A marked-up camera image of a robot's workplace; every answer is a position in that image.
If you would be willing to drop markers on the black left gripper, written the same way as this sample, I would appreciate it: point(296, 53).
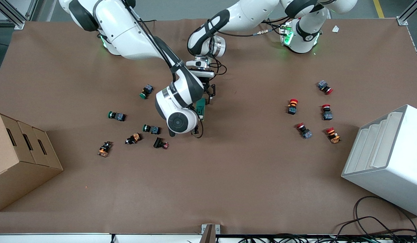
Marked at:
point(206, 83)

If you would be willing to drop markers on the red mushroom push button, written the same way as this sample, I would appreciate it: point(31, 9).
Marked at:
point(324, 85)
point(327, 114)
point(305, 132)

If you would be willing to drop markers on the brown paper table mat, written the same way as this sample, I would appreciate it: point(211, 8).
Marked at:
point(228, 168)

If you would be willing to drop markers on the green push button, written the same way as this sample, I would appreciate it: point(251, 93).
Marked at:
point(118, 116)
point(153, 129)
point(147, 90)

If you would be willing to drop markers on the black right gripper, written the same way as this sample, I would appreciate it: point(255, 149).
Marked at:
point(196, 130)

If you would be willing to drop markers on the white stepped rack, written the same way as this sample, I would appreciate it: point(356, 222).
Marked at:
point(394, 175)

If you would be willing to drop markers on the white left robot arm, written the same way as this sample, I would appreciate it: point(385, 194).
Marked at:
point(245, 13)

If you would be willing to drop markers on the black button with red lens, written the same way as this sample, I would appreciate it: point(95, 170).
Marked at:
point(158, 143)

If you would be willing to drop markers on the green load switch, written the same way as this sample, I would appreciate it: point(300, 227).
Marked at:
point(201, 109)

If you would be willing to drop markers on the black orange push button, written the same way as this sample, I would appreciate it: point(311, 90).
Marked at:
point(134, 138)

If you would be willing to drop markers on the white paper scrap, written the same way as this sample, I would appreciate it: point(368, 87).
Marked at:
point(335, 29)

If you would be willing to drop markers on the aluminium frame profile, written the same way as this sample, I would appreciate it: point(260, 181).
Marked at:
point(406, 17)
point(12, 18)

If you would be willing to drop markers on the brown cardboard box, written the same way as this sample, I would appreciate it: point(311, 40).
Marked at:
point(16, 175)

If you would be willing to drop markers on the grey metal bracket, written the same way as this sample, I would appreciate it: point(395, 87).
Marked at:
point(211, 231)

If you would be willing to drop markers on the black orange selector switch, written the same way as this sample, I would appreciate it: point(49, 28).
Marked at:
point(104, 149)

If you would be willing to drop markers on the red button with orange block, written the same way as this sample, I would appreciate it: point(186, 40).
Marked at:
point(333, 135)

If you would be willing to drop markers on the white table edge rail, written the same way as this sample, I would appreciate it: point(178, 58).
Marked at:
point(60, 238)

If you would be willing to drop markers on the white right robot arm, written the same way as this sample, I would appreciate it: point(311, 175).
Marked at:
point(127, 33)

